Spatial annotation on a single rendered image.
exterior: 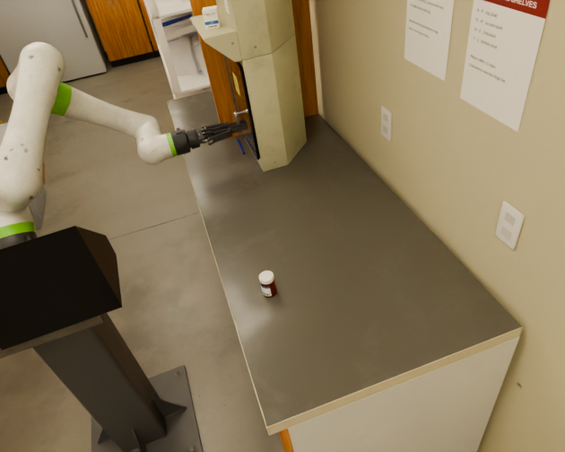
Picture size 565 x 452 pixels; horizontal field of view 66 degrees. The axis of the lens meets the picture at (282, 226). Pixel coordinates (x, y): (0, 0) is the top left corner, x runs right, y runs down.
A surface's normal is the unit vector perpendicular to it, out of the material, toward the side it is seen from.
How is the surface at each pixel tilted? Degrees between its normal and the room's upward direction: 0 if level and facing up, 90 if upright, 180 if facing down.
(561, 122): 90
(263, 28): 90
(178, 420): 0
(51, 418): 0
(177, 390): 0
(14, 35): 90
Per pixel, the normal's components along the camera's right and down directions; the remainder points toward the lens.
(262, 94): 0.31, 0.58
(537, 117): -0.94, 0.30
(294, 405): -0.13, -0.76
